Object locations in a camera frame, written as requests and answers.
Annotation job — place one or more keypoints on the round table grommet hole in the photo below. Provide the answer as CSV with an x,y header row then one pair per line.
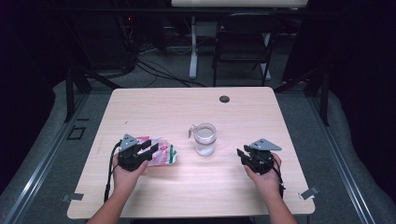
x,y
224,99

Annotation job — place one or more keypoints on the short black tape strip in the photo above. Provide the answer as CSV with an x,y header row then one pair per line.
x,y
82,119

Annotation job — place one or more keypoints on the metal floor rail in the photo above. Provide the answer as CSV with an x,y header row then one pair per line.
x,y
31,183
341,161

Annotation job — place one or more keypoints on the grey box under desk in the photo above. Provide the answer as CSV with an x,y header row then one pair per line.
x,y
207,29

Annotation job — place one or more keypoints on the black metal stand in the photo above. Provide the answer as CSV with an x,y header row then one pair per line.
x,y
69,102
324,105

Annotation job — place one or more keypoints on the person's left hand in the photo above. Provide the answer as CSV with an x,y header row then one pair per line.
x,y
126,179

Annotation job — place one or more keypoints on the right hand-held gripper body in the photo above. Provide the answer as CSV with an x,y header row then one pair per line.
x,y
261,160

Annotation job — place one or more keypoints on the white desk leg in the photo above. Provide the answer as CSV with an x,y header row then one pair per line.
x,y
193,62
266,71

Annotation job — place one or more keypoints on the grey tape piece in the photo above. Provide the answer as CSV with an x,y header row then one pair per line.
x,y
73,197
309,193

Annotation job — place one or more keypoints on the black tape square outline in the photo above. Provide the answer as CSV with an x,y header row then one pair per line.
x,y
74,138

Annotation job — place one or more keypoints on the person's right hand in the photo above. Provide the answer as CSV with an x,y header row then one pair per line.
x,y
267,182

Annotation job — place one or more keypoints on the dark equipment cabinet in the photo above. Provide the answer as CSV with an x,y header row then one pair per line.
x,y
102,37

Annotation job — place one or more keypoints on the black folding chair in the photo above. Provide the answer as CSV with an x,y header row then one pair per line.
x,y
243,40

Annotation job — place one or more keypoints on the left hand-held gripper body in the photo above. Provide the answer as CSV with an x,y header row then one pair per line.
x,y
129,157

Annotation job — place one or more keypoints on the pink white plastic bag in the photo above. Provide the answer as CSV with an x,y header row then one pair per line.
x,y
165,154

